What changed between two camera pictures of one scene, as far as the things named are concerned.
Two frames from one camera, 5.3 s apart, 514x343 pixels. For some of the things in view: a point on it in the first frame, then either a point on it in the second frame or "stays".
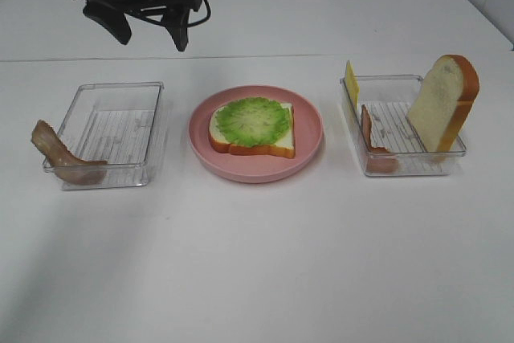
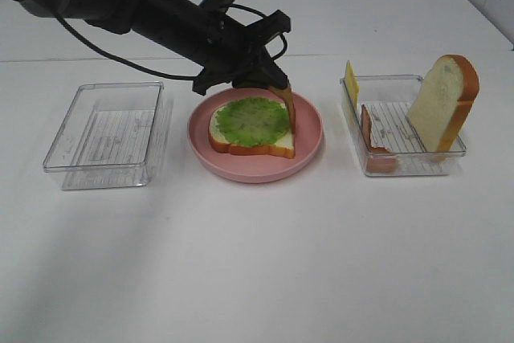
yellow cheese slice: [352, 83] stays
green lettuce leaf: [253, 121] stays
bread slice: [286, 148] stays
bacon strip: [65, 164] to [287, 94]
